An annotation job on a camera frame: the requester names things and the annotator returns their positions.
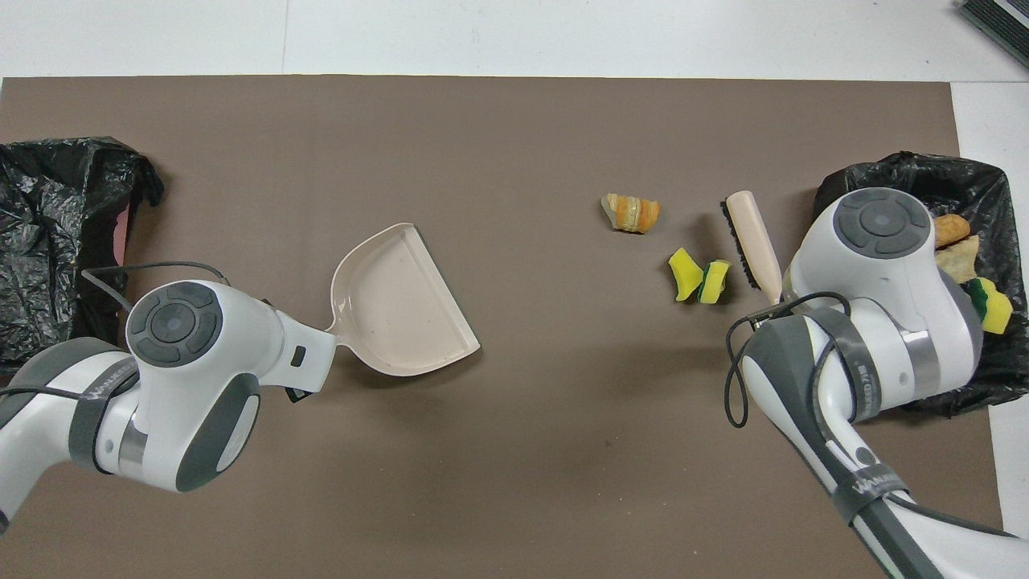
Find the beige hand brush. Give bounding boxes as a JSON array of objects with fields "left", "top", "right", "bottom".
[{"left": 721, "top": 191, "right": 785, "bottom": 306}]

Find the black-bagged bin with pink patch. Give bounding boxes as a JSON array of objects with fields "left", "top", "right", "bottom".
[{"left": 0, "top": 136, "right": 166, "bottom": 375}]

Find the yellow green sponge block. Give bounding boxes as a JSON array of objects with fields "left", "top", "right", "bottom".
[{"left": 965, "top": 277, "right": 1015, "bottom": 335}]

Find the brown bread roll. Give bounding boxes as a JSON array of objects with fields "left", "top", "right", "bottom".
[{"left": 933, "top": 214, "right": 972, "bottom": 248}]

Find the beige plastic dustpan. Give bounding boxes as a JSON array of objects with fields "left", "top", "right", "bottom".
[{"left": 326, "top": 223, "right": 482, "bottom": 377}]

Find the curved yellow sponge piece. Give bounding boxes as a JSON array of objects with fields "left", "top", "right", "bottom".
[{"left": 668, "top": 247, "right": 705, "bottom": 303}]

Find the black-bagged trash bin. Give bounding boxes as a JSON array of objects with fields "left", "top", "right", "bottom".
[{"left": 816, "top": 151, "right": 1029, "bottom": 417}]

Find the pale squarish bread chunk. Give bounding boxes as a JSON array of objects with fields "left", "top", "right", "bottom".
[{"left": 935, "top": 235, "right": 982, "bottom": 284}]

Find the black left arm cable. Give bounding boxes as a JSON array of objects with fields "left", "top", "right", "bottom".
[{"left": 0, "top": 261, "right": 234, "bottom": 400}]

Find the dark grey ribbed panel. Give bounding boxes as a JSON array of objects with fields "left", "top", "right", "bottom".
[{"left": 953, "top": 0, "right": 1029, "bottom": 69}]

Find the orange striped croissant piece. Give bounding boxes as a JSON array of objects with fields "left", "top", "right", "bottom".
[{"left": 601, "top": 192, "right": 662, "bottom": 235}]

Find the yellow sponge piece green stripe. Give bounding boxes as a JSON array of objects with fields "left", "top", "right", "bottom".
[{"left": 698, "top": 259, "right": 733, "bottom": 305}]

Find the brown table mat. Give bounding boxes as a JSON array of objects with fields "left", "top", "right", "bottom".
[{"left": 0, "top": 76, "right": 1010, "bottom": 579}]

